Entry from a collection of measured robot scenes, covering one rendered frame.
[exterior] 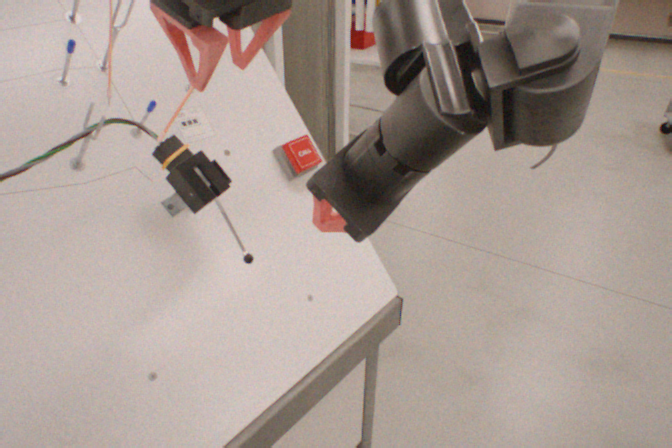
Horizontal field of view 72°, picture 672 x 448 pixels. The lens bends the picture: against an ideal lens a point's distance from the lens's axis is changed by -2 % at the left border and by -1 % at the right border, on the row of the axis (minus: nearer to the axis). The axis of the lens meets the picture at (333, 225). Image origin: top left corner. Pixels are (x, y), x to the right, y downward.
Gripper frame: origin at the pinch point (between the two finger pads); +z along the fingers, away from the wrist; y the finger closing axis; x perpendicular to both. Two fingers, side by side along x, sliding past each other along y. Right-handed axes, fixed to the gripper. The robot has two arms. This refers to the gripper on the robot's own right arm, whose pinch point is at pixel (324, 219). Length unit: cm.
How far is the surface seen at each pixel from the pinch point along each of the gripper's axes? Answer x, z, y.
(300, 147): -10.4, 17.4, -19.5
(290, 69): -42, 67, -82
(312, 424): 24.2, 42.0, 0.5
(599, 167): 106, 116, -291
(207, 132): -20.5, 19.0, -10.0
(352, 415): 32, 50, -9
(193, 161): -15.5, 10.8, -0.2
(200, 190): -12.3, 11.4, 1.5
